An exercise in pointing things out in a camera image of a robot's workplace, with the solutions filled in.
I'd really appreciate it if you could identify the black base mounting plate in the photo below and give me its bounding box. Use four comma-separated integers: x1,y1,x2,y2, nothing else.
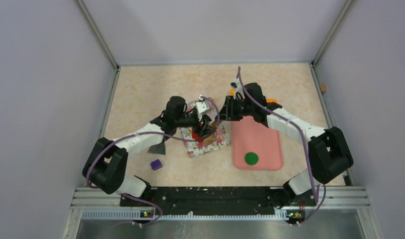
120,186,316,217

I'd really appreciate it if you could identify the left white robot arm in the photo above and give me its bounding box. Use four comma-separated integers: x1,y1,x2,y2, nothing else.
82,96,208,206

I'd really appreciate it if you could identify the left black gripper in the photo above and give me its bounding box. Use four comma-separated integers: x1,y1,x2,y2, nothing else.
175,111,216,137

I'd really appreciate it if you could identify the pink plastic tray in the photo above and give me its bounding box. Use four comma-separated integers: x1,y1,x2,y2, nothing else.
231,116,283,171

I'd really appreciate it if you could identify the metal scraper wooden handle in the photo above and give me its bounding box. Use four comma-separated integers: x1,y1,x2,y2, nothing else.
147,142,166,155

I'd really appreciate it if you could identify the red dough piece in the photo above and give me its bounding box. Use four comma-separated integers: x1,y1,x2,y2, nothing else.
191,131,204,142

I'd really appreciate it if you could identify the aluminium frame rail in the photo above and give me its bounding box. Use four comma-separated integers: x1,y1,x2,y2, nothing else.
63,186,382,239

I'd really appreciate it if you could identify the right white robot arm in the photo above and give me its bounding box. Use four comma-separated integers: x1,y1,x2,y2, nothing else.
220,81,354,205

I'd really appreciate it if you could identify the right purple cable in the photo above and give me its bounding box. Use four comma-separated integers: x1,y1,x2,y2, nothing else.
236,66,327,227

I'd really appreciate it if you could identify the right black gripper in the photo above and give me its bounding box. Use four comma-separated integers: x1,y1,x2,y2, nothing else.
216,96,255,121

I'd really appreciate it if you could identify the green dough disc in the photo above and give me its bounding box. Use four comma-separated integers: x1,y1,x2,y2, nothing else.
244,152,259,165

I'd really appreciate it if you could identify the floral rectangular tray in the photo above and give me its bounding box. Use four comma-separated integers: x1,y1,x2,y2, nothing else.
180,101,231,158

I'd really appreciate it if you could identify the purple cube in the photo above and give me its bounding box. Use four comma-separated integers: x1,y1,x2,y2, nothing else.
150,159,163,171

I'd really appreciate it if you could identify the wooden rolling pin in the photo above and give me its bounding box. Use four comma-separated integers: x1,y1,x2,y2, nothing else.
203,121,221,144

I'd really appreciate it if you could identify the small brown wall clip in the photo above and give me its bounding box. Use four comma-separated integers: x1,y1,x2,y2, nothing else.
319,84,326,94

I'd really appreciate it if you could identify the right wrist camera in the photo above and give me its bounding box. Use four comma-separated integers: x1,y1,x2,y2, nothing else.
230,78,242,98

